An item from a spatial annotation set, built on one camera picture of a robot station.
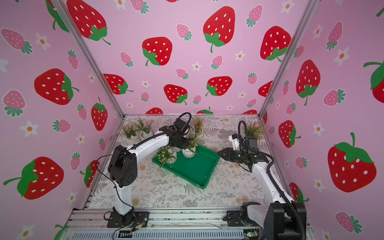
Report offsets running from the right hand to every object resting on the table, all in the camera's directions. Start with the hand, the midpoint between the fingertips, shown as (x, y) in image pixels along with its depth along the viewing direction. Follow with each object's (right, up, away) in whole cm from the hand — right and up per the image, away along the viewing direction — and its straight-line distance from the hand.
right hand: (218, 154), depth 80 cm
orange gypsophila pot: (-11, +14, +19) cm, 26 cm away
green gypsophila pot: (-16, 0, +8) cm, 18 cm away
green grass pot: (+25, +12, +13) cm, 31 cm away
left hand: (-19, +4, +13) cm, 23 cm away
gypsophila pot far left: (-56, +10, +19) cm, 60 cm away
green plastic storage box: (-11, -11, +10) cm, 19 cm away
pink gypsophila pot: (-29, -1, +4) cm, 30 cm away
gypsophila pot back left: (-48, +14, +21) cm, 54 cm away
